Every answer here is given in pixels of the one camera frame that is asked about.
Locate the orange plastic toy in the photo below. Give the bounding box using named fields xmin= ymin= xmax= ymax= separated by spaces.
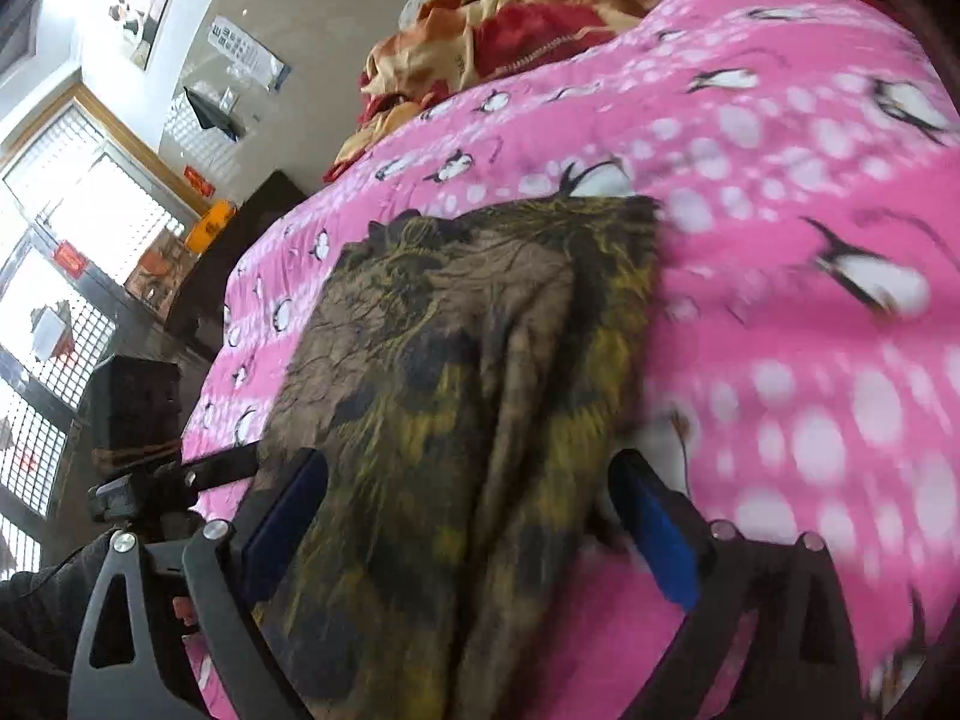
xmin=186 ymin=198 xmax=238 ymax=253

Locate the brown yellow patterned garment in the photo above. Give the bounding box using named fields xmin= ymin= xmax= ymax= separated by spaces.
xmin=259 ymin=195 xmax=665 ymax=720

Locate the pink penguin print blanket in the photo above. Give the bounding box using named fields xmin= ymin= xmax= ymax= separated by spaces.
xmin=180 ymin=0 xmax=960 ymax=720

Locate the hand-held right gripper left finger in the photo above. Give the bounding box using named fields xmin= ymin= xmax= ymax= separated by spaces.
xmin=67 ymin=448 xmax=329 ymax=720

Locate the black wall-mounted device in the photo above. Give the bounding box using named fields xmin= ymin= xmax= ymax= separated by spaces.
xmin=184 ymin=86 xmax=242 ymax=142

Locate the white wall chart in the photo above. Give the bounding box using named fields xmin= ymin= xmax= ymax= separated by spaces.
xmin=180 ymin=15 xmax=290 ymax=92

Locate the wall poster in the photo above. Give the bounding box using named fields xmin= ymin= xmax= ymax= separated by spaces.
xmin=109 ymin=0 xmax=181 ymax=73

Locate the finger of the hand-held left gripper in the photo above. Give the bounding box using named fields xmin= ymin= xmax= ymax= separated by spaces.
xmin=183 ymin=441 xmax=265 ymax=490

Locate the person's left forearm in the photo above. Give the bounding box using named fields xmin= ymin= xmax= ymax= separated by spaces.
xmin=0 ymin=532 xmax=102 ymax=720

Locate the metal grid door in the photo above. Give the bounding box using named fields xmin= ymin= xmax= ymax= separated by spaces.
xmin=0 ymin=225 xmax=121 ymax=578

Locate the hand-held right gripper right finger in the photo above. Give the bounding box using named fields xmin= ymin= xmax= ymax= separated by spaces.
xmin=607 ymin=450 xmax=867 ymax=720

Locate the dark wooden table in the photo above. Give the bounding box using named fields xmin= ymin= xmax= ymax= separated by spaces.
xmin=163 ymin=169 xmax=310 ymax=362

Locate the gold framed window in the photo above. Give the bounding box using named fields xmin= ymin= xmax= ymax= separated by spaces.
xmin=0 ymin=81 xmax=215 ymax=295

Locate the red yellow floral quilt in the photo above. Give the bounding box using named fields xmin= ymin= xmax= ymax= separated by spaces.
xmin=322 ymin=0 xmax=826 ymax=182

